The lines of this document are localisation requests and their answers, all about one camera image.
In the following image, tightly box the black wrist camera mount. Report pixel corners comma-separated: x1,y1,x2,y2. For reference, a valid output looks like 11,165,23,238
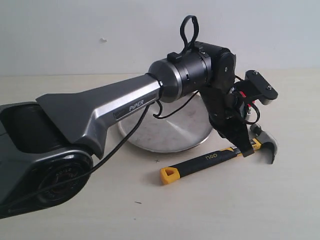
234,70,278,106

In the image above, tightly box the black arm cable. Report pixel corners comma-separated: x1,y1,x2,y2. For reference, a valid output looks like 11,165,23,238
7,14,261,216

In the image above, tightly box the yellow black claw hammer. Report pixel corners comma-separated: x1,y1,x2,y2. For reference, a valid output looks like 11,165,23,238
159,123,278,185

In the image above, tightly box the round steel plate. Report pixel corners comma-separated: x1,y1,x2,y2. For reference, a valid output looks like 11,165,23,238
128,94,213,153

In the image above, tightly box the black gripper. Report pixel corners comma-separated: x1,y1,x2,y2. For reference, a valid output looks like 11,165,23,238
201,86,254,157

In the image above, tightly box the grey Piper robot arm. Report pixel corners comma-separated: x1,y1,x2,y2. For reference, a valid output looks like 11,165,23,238
0,40,254,219

